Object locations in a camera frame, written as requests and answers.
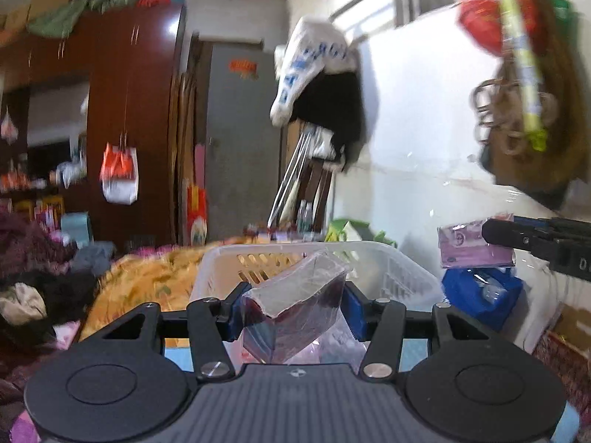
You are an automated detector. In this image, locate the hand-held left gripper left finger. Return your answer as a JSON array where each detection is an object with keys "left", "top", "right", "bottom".
[{"left": 79, "top": 281, "right": 253, "bottom": 382}]

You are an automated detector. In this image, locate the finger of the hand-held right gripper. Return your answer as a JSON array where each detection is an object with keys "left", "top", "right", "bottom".
[
  {"left": 514, "top": 214, "right": 591, "bottom": 235},
  {"left": 481, "top": 218, "right": 591, "bottom": 282}
]

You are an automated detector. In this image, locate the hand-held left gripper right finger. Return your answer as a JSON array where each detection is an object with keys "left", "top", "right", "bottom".
[{"left": 342, "top": 281, "right": 509, "bottom": 382}]

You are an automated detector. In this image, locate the purple tissue pack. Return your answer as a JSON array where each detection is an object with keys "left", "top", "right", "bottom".
[{"left": 438, "top": 214, "right": 517, "bottom": 269}]

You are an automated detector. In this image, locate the dark red plastic-wrapped packet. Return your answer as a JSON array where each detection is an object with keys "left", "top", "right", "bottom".
[{"left": 240, "top": 251, "right": 366, "bottom": 366}]

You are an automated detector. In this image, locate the white plastic basket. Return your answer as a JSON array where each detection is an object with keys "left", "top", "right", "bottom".
[{"left": 189, "top": 241, "right": 446, "bottom": 315}]

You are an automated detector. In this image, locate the brown bag with rings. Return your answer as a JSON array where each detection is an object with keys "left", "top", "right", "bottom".
[{"left": 470, "top": 0, "right": 583, "bottom": 209}]

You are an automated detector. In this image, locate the blue plastic bag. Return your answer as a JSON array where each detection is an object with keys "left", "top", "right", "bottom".
[{"left": 442, "top": 265, "right": 524, "bottom": 331}]

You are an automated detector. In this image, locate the green and white bag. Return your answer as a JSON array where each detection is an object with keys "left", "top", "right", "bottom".
[{"left": 325, "top": 218, "right": 399, "bottom": 249}]

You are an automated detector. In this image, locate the red gift box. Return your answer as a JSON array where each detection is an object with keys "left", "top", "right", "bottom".
[{"left": 187, "top": 183, "right": 209, "bottom": 246}]

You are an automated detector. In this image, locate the clear water bottle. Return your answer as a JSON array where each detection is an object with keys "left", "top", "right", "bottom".
[{"left": 297, "top": 200, "right": 315, "bottom": 237}]

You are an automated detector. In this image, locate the orange patterned blanket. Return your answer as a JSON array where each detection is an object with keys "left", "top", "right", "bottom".
[{"left": 79, "top": 238, "right": 245, "bottom": 340}]

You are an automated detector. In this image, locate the metal folding rack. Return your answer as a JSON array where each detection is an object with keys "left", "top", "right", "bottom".
[{"left": 268, "top": 122, "right": 319, "bottom": 232}]

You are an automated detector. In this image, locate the grey door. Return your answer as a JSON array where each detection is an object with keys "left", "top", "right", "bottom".
[{"left": 198, "top": 41, "right": 288, "bottom": 241}]

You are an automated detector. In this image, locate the yellow-green paper roll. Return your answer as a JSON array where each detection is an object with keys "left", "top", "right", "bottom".
[{"left": 482, "top": 0, "right": 549, "bottom": 151}]

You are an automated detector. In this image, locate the orange and white plastic bag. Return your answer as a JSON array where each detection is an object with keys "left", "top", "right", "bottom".
[{"left": 100, "top": 143, "right": 140, "bottom": 204}]

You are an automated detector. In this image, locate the teal box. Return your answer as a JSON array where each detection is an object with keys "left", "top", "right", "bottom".
[{"left": 61, "top": 212, "right": 92, "bottom": 246}]

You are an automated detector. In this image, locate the black garment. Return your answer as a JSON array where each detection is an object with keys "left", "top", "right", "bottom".
[{"left": 292, "top": 70, "right": 371, "bottom": 175}]

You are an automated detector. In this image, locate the pile of dark clothes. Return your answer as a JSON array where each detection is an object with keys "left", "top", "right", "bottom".
[{"left": 0, "top": 210, "right": 114, "bottom": 347}]

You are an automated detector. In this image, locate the red plastic bag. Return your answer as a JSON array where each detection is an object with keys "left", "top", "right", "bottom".
[{"left": 457, "top": 0, "right": 539, "bottom": 57}]

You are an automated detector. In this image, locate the brown wooden wardrobe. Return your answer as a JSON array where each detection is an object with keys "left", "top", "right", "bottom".
[{"left": 0, "top": 4, "right": 186, "bottom": 246}]

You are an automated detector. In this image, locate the red door sign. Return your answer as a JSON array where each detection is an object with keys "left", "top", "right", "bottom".
[{"left": 229, "top": 58, "right": 257, "bottom": 78}]

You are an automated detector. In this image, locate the white garment with blue letters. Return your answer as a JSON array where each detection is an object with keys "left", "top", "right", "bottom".
[{"left": 270, "top": 16, "right": 362, "bottom": 126}]

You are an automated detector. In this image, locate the small hanging plastic bag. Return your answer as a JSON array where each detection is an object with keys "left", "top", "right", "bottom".
[{"left": 0, "top": 106, "right": 20, "bottom": 145}]

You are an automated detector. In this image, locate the green cloth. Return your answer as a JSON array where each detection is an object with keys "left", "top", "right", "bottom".
[{"left": 27, "top": 0, "right": 145, "bottom": 38}]

